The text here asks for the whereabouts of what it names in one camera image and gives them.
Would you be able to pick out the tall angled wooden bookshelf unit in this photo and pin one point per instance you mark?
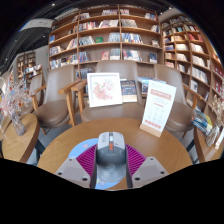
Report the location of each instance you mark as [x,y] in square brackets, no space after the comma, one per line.
[190,50]

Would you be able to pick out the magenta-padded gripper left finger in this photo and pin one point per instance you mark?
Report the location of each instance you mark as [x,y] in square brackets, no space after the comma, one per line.
[85,161]

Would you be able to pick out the white framed floral picture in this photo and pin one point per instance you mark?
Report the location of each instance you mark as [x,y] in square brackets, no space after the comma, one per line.
[104,90]

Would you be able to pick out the stack of blue books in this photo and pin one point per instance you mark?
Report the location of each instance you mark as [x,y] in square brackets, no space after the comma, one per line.
[146,83]

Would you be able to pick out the dark upright book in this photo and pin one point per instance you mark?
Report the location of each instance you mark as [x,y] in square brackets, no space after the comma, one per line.
[128,90]

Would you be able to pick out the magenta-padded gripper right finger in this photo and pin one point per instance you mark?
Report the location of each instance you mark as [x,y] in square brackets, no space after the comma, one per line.
[136,161]

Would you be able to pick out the round blue mouse pad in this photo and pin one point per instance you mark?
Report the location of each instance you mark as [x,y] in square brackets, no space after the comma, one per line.
[80,148]

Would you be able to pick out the distant wooden shelf unit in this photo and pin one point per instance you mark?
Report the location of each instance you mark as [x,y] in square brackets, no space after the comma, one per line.
[28,65]

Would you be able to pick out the grey computer mouse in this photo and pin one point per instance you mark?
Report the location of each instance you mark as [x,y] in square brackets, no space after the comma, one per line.
[111,156]

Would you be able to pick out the glass vase with pink flowers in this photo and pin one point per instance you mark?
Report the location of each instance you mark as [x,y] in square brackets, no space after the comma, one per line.
[15,103]

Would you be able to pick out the wide wooden bookshelf unit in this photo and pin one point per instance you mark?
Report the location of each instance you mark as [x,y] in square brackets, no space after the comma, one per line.
[106,33]

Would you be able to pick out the white sign in wooden base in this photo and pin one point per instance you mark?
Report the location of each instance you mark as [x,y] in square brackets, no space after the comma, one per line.
[158,105]

